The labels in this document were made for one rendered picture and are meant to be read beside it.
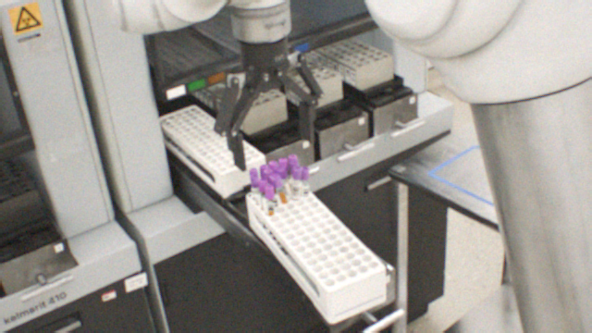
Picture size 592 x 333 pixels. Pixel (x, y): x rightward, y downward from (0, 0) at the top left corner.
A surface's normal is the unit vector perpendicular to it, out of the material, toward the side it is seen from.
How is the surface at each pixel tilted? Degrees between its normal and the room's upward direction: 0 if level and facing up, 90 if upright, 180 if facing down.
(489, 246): 0
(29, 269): 90
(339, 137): 90
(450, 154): 0
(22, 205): 90
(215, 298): 90
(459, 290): 0
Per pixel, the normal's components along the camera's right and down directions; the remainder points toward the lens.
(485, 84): -0.55, 0.62
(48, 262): 0.56, 0.40
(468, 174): -0.07, -0.84
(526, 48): -0.03, 0.62
